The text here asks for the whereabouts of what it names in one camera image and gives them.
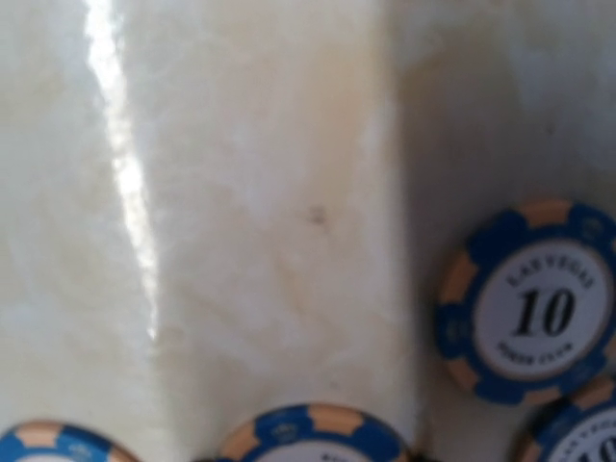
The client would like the black white chip stack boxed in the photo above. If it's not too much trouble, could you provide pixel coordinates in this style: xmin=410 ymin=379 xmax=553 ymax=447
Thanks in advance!
xmin=513 ymin=376 xmax=615 ymax=462

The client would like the single black white chip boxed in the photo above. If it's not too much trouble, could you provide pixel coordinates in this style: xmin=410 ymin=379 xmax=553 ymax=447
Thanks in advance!
xmin=435 ymin=199 xmax=615 ymax=406

